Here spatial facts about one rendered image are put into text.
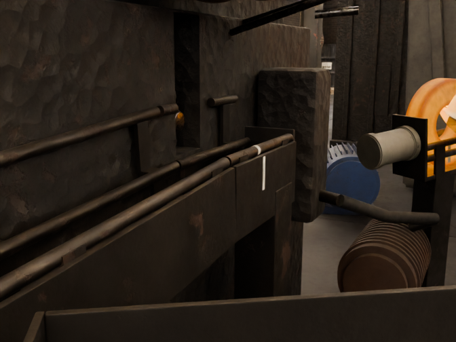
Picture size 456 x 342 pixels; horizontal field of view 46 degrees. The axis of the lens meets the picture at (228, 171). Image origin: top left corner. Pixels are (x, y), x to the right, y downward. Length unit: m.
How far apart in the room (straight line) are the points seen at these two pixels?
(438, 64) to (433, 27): 0.21
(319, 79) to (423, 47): 2.56
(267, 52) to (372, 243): 0.35
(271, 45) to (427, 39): 2.48
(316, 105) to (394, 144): 0.16
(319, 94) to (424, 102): 0.22
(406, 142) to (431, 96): 0.09
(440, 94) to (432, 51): 2.33
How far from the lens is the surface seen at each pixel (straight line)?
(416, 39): 3.37
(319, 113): 0.82
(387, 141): 0.90
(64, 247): 0.38
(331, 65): 11.43
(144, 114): 0.57
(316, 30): 9.38
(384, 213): 0.90
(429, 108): 0.97
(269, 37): 0.90
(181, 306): 0.23
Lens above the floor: 0.82
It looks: 12 degrees down
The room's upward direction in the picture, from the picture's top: straight up
